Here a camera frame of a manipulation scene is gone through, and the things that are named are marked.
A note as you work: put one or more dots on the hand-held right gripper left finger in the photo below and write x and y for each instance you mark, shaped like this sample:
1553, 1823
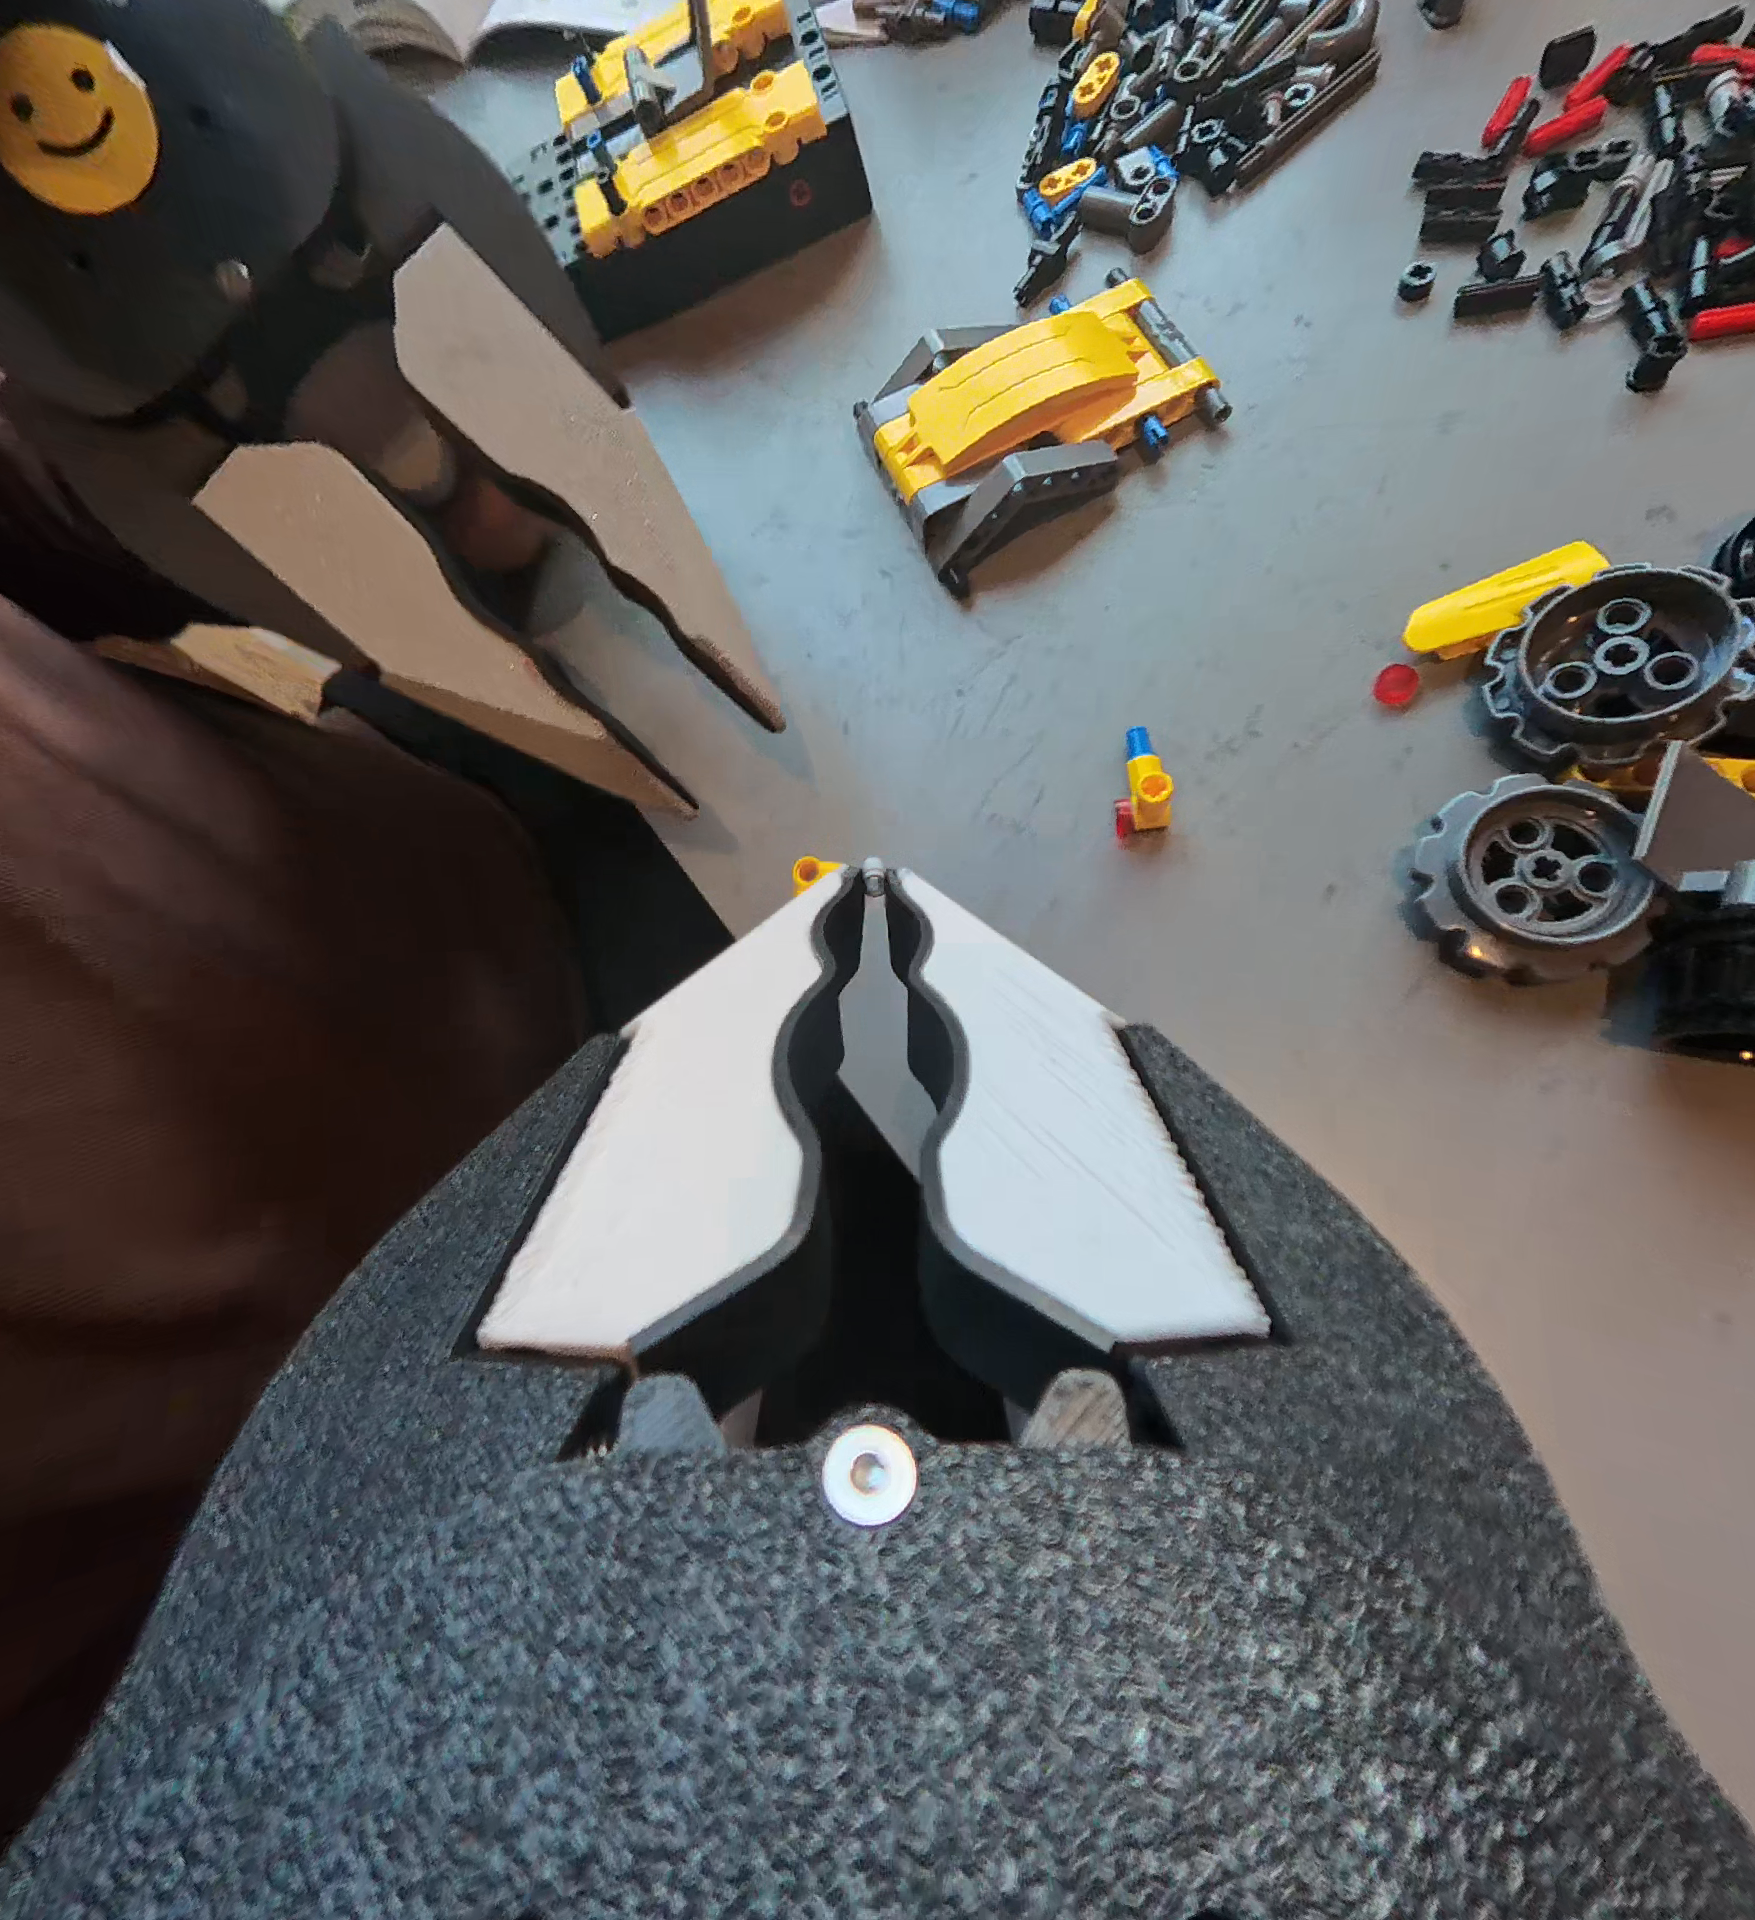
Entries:
666, 1186

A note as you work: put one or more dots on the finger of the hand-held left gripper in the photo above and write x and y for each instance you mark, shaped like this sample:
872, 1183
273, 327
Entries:
547, 407
410, 599

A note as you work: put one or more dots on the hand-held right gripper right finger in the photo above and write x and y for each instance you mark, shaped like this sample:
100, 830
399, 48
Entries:
1087, 1169

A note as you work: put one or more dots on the yellow angle connector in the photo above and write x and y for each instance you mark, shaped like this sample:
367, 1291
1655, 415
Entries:
812, 870

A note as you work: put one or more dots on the yellow connector with blue pin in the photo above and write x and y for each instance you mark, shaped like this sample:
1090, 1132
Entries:
1149, 786

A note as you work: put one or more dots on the pile of black red pins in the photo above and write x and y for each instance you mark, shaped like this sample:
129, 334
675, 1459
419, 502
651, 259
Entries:
1642, 182

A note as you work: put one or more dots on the grey desk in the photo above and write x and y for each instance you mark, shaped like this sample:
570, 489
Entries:
1265, 751

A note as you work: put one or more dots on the wooden plank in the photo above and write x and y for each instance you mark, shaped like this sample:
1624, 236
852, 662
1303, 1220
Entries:
245, 667

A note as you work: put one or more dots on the black box with yellow beams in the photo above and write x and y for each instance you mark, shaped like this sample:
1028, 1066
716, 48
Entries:
695, 182

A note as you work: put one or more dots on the person's black trouser legs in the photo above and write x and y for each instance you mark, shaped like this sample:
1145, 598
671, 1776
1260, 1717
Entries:
637, 901

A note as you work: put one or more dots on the instruction booklet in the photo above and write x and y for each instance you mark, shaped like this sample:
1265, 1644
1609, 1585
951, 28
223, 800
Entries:
517, 24

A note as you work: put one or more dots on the yellow and grey hood assembly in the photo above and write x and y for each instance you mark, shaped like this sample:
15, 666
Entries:
1027, 374

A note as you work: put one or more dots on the person's brown shirt torso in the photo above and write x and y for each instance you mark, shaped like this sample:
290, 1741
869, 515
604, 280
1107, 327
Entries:
144, 1049

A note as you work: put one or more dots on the yellow vehicle chassis assembly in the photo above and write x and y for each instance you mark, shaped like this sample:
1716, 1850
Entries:
1748, 962

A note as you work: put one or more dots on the pile of blue black pieces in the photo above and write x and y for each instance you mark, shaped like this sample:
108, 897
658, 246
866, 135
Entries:
1191, 106

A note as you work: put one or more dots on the yellow curved panel piece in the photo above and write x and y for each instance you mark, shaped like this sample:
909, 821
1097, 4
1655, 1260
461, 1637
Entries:
1507, 595

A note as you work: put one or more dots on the cluster of grey sprocket wheels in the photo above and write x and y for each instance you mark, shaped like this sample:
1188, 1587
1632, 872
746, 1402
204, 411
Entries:
1619, 660

